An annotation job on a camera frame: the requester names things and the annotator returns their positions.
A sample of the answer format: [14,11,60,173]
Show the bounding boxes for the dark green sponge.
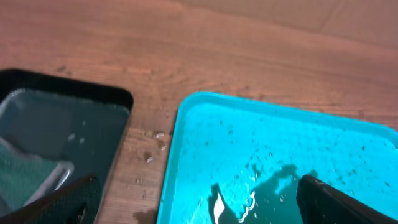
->
[1,138,74,217]

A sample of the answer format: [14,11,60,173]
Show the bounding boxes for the black rectangular water tray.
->
[0,68,134,224]

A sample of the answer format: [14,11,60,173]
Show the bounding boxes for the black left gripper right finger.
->
[296,175,397,224]

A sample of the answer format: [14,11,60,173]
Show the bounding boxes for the teal plastic serving tray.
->
[157,91,397,223]

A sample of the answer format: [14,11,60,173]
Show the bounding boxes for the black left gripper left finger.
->
[1,175,101,224]

